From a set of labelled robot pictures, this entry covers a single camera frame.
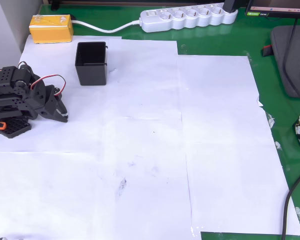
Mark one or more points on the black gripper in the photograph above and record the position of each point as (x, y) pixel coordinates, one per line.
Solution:
(53, 105)

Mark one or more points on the black robot base orange clamp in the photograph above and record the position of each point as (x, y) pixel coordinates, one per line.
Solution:
(15, 127)

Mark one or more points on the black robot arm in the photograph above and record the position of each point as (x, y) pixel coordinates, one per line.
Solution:
(5, 100)

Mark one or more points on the black square container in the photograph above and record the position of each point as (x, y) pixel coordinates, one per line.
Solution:
(92, 75)

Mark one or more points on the yellow cardboard box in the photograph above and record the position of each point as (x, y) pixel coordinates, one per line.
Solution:
(51, 30)

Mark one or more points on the white paper sheet cover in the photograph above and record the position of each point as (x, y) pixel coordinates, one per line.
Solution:
(140, 137)

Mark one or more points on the white power strip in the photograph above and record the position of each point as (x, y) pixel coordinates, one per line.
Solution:
(190, 18)

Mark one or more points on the green desk mat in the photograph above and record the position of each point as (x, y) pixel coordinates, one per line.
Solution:
(215, 42)

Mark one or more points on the black power plug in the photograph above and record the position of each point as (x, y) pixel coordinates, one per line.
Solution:
(230, 5)

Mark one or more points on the red and black small stick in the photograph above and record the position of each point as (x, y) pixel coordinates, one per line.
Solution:
(267, 50)

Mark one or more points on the grey monitor stand base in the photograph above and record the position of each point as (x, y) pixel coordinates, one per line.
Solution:
(277, 62)

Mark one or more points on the computer monitor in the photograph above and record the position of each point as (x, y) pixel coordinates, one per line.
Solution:
(277, 8)

